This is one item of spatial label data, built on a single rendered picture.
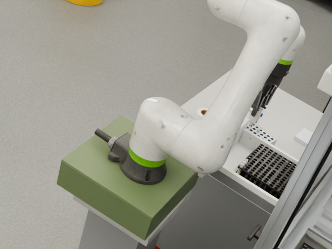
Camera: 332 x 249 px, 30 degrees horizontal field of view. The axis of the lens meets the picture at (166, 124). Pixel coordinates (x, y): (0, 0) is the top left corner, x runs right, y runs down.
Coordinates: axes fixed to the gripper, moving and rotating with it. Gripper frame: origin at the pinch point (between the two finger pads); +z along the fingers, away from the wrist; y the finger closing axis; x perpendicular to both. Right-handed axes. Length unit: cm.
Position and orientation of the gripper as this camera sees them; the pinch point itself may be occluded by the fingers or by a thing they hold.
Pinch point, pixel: (255, 114)
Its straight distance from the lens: 237.4
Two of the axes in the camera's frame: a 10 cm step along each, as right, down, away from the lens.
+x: 6.8, 5.8, -4.5
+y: -6.9, 2.9, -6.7
